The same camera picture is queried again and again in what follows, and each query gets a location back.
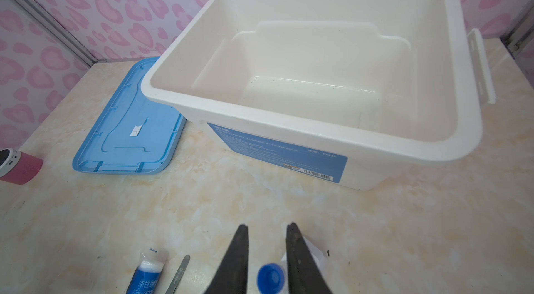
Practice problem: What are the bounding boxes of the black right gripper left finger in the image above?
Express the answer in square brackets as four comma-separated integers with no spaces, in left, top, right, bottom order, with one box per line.
[205,224,249,294]

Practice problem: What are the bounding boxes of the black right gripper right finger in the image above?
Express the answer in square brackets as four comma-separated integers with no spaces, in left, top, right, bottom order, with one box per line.
[286,223,332,294]

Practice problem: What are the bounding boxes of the white test tube rack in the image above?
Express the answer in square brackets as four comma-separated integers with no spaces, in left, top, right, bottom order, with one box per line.
[280,235,327,273]

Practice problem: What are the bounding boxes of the metal tweezers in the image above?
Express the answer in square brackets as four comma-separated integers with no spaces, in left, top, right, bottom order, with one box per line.
[165,255,191,294]

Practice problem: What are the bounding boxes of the white blue wrapped roll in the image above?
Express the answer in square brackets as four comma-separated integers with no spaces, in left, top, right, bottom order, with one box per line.
[125,248,168,294]

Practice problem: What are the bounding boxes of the blue plastic box lid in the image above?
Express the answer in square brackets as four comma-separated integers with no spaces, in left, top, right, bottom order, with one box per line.
[72,57,186,175]

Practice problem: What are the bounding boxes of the white plastic storage box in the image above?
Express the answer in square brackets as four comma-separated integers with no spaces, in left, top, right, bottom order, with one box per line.
[142,0,496,191]

